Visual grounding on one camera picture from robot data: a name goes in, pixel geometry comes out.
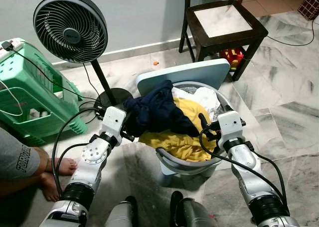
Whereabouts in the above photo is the navy blue shirt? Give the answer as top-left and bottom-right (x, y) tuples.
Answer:
(123, 80), (200, 138)

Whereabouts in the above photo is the white cloth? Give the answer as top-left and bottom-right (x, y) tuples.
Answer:
(172, 86), (222, 120)

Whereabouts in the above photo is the yellow shirt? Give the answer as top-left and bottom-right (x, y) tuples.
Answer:
(139, 97), (220, 163)

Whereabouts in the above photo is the grey metal basin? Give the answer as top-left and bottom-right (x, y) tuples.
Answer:
(155, 81), (240, 175)

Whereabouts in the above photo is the light blue plastic chair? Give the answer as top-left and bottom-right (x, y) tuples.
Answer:
(136, 58), (232, 188)

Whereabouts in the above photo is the grey right robot leg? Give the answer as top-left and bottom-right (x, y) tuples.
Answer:
(169, 191), (220, 227)

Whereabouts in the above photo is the grey robot leg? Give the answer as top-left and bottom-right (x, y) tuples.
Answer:
(102, 196), (140, 227)
(169, 191), (220, 227)

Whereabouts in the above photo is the dark wooden side table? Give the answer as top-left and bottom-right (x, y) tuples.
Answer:
(178, 0), (270, 82)

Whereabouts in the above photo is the grey left robot leg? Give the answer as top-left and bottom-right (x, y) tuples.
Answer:
(102, 196), (140, 227)

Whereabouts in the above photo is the green plastic stool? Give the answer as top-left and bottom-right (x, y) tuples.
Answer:
(0, 37), (88, 147)

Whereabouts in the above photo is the person leg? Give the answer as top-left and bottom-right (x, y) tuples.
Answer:
(0, 127), (50, 198)

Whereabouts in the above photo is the black standing fan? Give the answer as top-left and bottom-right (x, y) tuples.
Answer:
(32, 0), (133, 110)

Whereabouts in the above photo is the white power strip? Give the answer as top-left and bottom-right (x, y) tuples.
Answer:
(0, 37), (28, 53)

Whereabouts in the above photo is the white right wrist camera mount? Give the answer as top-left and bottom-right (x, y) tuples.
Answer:
(218, 111), (245, 143)

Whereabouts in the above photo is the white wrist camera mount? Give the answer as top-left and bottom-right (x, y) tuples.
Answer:
(218, 111), (245, 143)
(101, 106), (127, 138)

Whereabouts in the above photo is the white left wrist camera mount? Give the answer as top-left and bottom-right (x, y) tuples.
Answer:
(101, 106), (127, 138)

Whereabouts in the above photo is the black fan power cable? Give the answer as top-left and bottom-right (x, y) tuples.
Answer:
(0, 40), (108, 125)

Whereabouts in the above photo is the black floor cable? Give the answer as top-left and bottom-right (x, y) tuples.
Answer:
(264, 17), (316, 47)

